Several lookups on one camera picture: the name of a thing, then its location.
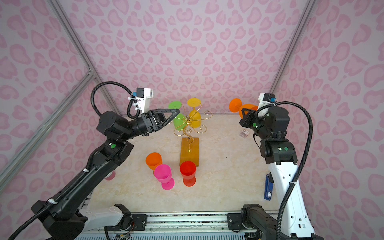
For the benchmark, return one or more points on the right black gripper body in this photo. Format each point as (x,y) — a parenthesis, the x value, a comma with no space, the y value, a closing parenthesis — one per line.
(257,124)

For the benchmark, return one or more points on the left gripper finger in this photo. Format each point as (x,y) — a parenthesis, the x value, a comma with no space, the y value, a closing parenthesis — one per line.
(152,113)
(162,120)

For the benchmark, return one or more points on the orange wine glass back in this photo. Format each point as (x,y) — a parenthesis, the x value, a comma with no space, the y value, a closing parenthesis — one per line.
(236,106)

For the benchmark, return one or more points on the orange wine glass front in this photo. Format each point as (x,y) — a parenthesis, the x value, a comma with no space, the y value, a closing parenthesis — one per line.
(153,160)

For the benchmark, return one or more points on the pink wine glass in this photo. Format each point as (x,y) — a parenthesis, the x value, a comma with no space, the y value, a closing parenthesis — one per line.
(163,173)

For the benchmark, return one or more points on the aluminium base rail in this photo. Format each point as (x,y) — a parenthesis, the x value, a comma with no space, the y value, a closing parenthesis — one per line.
(192,222)

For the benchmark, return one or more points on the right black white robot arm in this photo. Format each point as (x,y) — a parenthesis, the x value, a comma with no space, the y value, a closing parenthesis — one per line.
(270,124)

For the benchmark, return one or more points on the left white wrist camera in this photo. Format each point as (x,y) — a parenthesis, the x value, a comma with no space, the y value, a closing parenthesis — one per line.
(140,99)

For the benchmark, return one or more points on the red wine glass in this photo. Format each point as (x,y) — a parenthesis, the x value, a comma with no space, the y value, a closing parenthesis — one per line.
(188,172)

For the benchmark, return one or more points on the green wine glass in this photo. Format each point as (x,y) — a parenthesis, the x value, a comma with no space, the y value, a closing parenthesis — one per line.
(179,121)

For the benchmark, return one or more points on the gold wire glass rack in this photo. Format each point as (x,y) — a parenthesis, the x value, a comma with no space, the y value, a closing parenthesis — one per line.
(190,145)

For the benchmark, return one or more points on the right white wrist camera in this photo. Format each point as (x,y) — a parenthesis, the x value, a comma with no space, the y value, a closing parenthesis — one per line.
(265,99)

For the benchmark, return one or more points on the yellow wine glass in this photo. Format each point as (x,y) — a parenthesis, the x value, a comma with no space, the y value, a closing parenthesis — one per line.
(195,116)

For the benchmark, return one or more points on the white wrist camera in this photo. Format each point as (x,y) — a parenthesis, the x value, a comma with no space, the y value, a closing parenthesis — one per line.
(265,99)
(140,99)

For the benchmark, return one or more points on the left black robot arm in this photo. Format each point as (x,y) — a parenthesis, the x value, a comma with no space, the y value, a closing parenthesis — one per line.
(61,216)

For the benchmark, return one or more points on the small pink card box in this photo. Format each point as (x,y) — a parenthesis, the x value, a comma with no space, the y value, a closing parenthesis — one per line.
(244,133)

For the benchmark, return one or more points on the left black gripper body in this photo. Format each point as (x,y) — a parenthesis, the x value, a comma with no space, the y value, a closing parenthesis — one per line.
(143,125)

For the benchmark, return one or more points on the orange wine glass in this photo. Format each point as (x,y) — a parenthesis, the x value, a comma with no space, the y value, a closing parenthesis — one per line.
(236,106)
(153,160)

